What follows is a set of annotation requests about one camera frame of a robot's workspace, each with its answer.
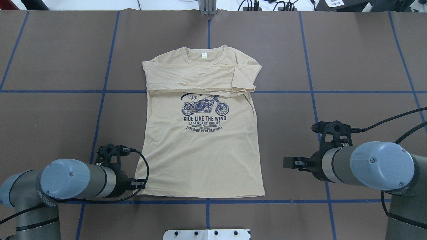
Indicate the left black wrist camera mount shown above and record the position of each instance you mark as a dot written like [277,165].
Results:
[110,154]

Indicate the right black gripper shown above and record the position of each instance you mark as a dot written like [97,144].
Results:
[316,163]

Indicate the white camera pillar with base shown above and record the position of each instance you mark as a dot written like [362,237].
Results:
[208,234]

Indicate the beige long sleeve shirt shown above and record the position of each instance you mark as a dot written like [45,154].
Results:
[201,132]

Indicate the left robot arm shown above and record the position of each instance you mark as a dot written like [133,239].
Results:
[36,194]

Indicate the aluminium frame post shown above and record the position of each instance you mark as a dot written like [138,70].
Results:
[208,7]

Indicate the black monitor stand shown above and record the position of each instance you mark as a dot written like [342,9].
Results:
[360,5]

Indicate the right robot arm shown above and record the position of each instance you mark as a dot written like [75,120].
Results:
[383,166]

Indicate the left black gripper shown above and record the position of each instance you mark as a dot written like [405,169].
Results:
[123,180]

